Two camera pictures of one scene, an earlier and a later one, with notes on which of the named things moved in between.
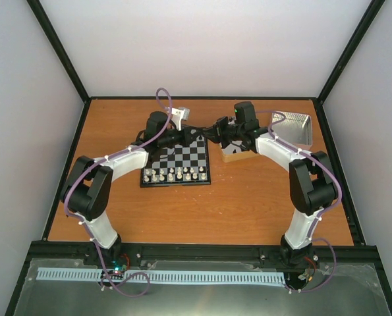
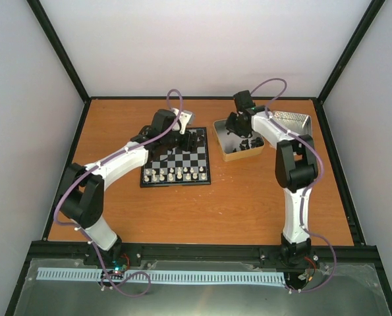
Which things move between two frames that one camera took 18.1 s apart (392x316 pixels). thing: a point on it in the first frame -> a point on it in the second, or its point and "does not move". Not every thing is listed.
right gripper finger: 213,136 -> 246,135
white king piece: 179,176 does not move
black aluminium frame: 49,249 does not move
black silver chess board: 188,165 does not move
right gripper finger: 214,127 -> 232,130
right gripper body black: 228,133 -> 235,124
